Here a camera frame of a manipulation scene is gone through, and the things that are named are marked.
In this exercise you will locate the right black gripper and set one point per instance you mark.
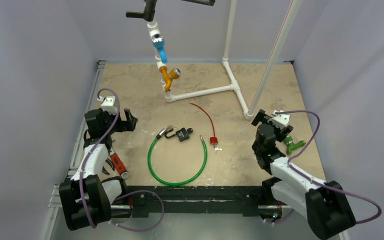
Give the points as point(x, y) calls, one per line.
point(260, 118)

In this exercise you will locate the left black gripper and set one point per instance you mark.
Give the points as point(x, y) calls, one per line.
point(128, 124)

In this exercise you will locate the green cable lock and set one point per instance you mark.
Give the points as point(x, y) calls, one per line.
point(181, 183)

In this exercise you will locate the black padlock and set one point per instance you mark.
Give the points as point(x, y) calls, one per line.
point(181, 134)

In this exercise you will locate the red cable lock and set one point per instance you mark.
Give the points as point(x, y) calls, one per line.
point(213, 139)

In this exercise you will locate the small silver key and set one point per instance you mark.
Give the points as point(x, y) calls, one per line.
point(216, 149)

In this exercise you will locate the silver key bunch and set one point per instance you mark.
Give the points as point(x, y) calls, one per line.
point(171, 127)

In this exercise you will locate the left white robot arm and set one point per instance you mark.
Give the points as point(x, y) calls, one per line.
point(85, 198)

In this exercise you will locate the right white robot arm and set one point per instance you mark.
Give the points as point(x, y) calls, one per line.
point(323, 204)

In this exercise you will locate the black pliers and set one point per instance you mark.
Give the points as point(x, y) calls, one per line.
point(108, 167)

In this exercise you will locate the orange tap valve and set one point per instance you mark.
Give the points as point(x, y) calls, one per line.
point(169, 76)

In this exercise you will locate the white pole with red stripe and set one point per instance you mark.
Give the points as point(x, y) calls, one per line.
point(285, 28)

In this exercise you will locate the blue tap valve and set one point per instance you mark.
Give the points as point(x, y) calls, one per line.
point(158, 42)

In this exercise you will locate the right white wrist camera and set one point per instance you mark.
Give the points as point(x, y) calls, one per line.
point(280, 119)

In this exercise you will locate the white PVC pipe frame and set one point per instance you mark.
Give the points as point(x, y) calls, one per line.
point(233, 86)

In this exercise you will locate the red handled adjustable wrench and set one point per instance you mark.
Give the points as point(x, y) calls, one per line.
point(118, 164)

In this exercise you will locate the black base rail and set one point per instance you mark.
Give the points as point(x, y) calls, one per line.
point(248, 201)

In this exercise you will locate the black crank handle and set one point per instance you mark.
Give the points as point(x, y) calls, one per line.
point(148, 13)

